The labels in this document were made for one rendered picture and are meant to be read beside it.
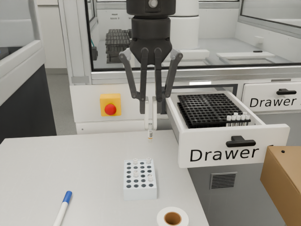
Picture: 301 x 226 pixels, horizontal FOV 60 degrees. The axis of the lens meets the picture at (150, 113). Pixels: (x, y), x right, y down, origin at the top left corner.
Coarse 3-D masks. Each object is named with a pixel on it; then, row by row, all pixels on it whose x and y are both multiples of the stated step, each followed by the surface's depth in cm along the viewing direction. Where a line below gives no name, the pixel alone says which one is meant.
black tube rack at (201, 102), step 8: (184, 96) 94; (192, 96) 94; (200, 96) 94; (208, 96) 94; (216, 96) 94; (224, 96) 95; (184, 104) 87; (192, 104) 87; (200, 104) 87; (208, 104) 87; (216, 104) 88; (224, 104) 88; (232, 104) 88; (184, 112) 90; (192, 112) 82; (200, 112) 82; (208, 112) 82; (216, 112) 82; (224, 112) 82; (232, 112) 82; (240, 112) 82; (192, 128) 78
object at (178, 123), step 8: (176, 96) 99; (232, 96) 95; (168, 104) 92; (176, 104) 100; (240, 104) 89; (168, 112) 91; (176, 112) 83; (248, 112) 84; (176, 120) 79; (184, 120) 91; (256, 120) 79; (176, 128) 78; (184, 128) 73; (176, 136) 79
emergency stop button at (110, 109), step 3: (108, 105) 88; (111, 105) 88; (114, 105) 89; (105, 108) 88; (108, 108) 88; (111, 108) 88; (114, 108) 89; (105, 111) 89; (108, 111) 89; (111, 111) 89; (114, 111) 89; (108, 114) 89; (111, 114) 89
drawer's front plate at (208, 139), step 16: (208, 128) 66; (224, 128) 66; (240, 128) 66; (256, 128) 66; (272, 128) 67; (288, 128) 67; (192, 144) 66; (208, 144) 67; (224, 144) 67; (256, 144) 68; (272, 144) 69; (208, 160) 69; (224, 160) 70; (240, 160) 70; (256, 160) 71
